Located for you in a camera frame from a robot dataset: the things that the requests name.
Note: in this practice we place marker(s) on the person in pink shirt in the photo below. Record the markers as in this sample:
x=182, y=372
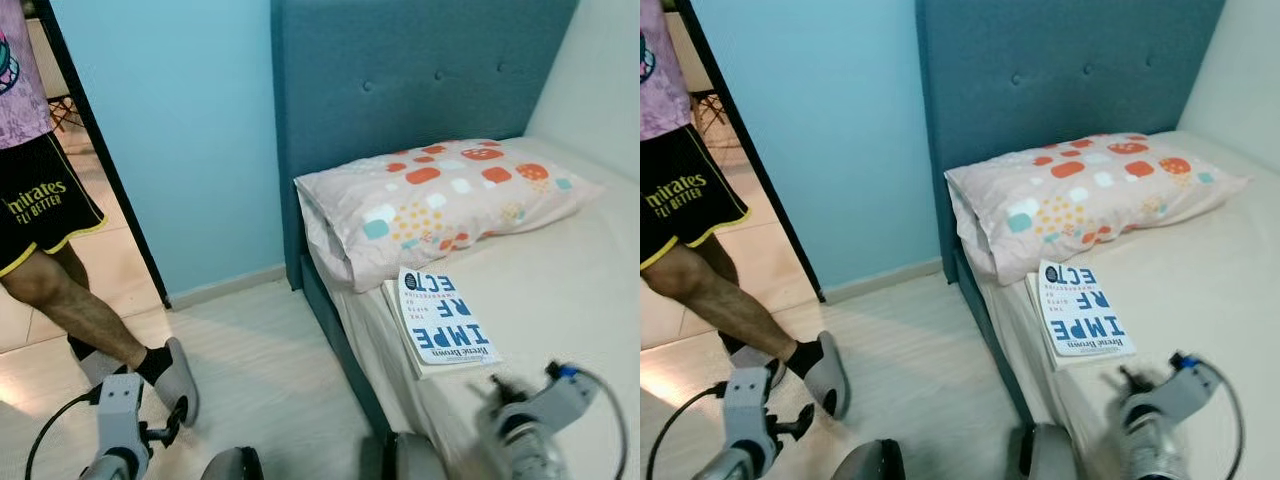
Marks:
x=40, y=200
x=685, y=190

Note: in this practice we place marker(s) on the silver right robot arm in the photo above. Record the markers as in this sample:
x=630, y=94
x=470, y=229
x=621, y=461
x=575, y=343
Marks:
x=525, y=455
x=1155, y=450

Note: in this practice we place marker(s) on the grey robot right leg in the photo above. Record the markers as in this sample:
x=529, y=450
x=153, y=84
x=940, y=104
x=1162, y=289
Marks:
x=410, y=460
x=1045, y=455

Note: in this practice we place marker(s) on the black door frame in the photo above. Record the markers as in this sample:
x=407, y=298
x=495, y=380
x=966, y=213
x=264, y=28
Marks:
x=100, y=150
x=750, y=150

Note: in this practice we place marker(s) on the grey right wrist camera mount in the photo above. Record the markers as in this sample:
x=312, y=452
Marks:
x=550, y=400
x=1180, y=390

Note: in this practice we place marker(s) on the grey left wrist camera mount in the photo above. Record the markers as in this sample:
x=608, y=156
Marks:
x=748, y=405
x=120, y=410

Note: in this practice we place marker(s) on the grey slipper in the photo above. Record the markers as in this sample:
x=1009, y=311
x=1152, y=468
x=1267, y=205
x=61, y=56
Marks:
x=98, y=365
x=830, y=380
x=765, y=360
x=180, y=385

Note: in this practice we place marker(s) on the blue lettered white book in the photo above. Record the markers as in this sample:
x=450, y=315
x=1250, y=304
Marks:
x=440, y=320
x=1085, y=315

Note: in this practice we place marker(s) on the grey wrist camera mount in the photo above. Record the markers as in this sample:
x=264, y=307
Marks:
x=748, y=405
x=550, y=400
x=1180, y=390
x=120, y=410

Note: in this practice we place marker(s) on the pink patterned pillow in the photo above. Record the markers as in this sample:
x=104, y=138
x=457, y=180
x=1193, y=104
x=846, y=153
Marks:
x=450, y=200
x=1100, y=195

